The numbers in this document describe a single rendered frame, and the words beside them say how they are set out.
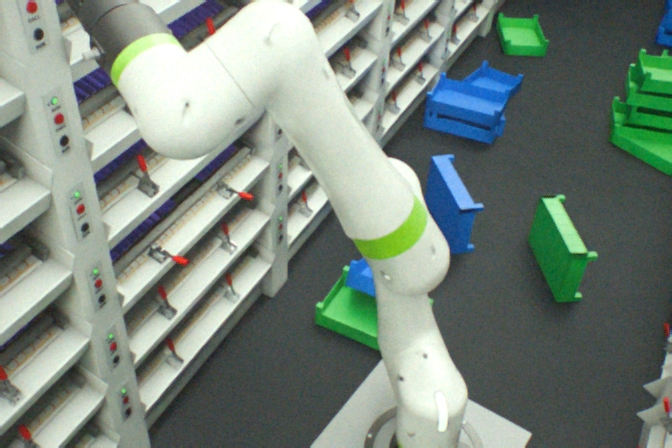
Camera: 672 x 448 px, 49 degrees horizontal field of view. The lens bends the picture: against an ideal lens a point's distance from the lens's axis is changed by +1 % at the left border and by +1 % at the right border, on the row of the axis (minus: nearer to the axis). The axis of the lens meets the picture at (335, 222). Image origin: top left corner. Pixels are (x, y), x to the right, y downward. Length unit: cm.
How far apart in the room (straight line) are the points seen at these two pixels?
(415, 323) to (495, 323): 91
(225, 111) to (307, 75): 10
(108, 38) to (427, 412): 87
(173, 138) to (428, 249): 43
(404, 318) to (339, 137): 60
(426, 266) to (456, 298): 130
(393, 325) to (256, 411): 72
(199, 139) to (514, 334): 164
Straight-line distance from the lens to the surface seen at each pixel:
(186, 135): 84
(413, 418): 143
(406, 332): 147
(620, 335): 245
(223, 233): 202
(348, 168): 95
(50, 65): 125
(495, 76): 355
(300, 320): 227
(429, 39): 304
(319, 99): 89
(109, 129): 144
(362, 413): 168
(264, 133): 194
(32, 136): 128
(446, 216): 254
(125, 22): 92
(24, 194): 132
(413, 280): 110
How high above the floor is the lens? 170
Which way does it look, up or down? 41 degrees down
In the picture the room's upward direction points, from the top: 3 degrees clockwise
